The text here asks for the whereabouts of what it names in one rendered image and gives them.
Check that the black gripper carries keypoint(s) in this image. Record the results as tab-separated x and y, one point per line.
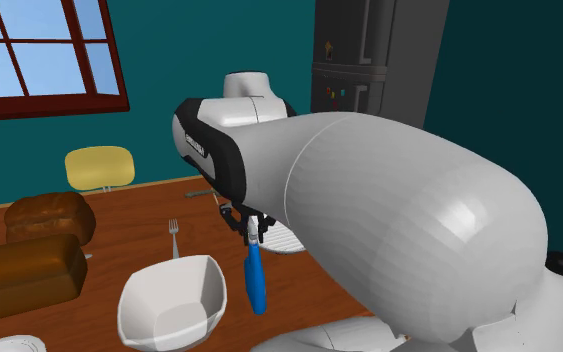
245	211

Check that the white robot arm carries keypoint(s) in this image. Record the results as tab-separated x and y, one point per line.
408	219

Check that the white ribbed plate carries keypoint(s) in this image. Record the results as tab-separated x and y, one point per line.
283	240

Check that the grey utensil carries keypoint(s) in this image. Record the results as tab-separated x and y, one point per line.
198	193

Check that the silver fork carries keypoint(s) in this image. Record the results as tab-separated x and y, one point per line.
174	234

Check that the white square bowl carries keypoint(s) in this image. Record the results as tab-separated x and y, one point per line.
174	302

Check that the brown wooden table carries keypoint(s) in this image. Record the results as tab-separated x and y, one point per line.
130	229

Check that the yellow chair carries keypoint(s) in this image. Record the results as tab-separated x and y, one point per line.
99	167

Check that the round brown bread loaf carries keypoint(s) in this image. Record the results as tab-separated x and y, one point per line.
49	217

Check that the dark grey refrigerator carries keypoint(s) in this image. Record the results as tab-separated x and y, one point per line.
359	53

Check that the long brown bread loaf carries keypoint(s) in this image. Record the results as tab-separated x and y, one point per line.
22	275

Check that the red framed window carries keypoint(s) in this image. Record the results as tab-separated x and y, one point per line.
42	53

